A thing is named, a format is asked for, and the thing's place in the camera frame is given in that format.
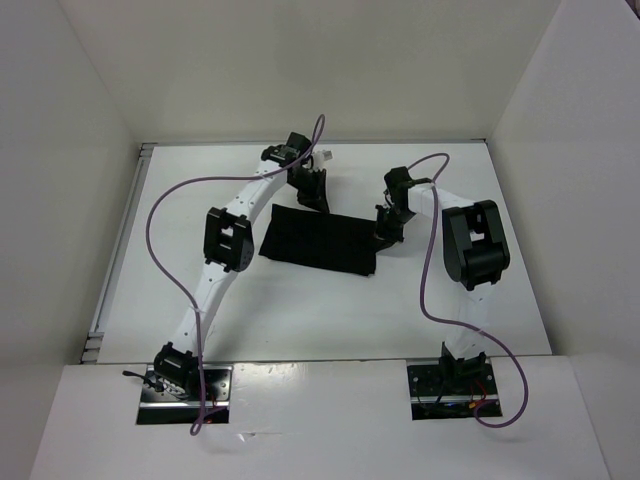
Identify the metal base plate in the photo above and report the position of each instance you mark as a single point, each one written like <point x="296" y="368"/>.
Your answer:
<point x="438" y="392"/>
<point x="163" y="404"/>

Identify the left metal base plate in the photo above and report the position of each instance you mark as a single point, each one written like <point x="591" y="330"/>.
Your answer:
<point x="163" y="404"/>

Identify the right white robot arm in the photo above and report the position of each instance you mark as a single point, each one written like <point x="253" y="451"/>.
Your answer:
<point x="474" y="252"/>

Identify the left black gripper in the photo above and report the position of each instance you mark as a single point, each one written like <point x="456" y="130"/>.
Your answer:
<point x="316" y="198"/>

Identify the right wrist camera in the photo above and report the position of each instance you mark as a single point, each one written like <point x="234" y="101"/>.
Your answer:
<point x="398" y="181"/>

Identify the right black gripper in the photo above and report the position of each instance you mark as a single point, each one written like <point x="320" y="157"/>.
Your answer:
<point x="382" y="232"/>

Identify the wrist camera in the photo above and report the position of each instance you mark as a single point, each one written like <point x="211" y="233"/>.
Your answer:
<point x="398" y="181"/>
<point x="296" y="150"/>

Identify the black skirt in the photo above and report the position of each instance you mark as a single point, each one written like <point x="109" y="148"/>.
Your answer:
<point x="318" y="240"/>

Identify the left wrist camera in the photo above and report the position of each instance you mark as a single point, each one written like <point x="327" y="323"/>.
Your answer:
<point x="296" y="150"/>

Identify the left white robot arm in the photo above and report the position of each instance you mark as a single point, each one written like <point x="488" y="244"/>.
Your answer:
<point x="228" y="250"/>

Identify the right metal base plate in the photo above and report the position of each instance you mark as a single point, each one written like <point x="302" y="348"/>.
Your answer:
<point x="438" y="392"/>

